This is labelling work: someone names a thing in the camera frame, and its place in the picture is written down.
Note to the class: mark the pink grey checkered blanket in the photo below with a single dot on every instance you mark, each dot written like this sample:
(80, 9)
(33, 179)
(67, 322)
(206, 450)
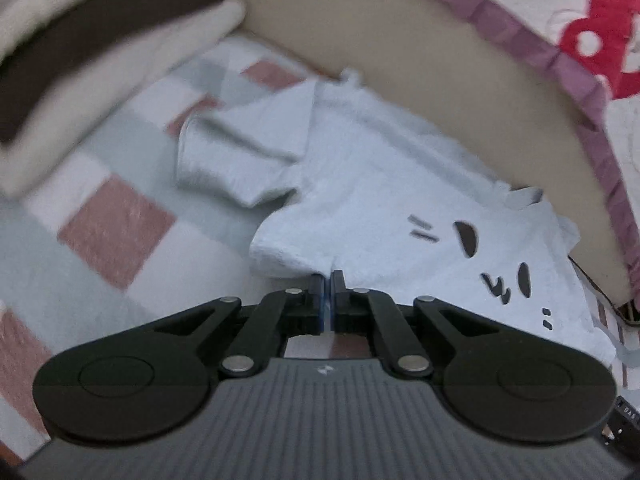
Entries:
(115, 225)

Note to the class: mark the beige headboard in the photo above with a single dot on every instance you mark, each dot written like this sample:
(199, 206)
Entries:
(425, 50)

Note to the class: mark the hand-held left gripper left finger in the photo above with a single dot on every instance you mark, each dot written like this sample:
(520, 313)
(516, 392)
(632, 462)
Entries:
(320, 310)

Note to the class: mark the dark brown folded garment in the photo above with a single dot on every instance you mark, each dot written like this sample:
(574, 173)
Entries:
(100, 40)

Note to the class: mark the light blue printed t-shirt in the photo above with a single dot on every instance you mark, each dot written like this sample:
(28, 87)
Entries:
(380, 170)

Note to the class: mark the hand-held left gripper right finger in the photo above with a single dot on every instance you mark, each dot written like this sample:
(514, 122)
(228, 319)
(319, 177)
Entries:
(336, 310)

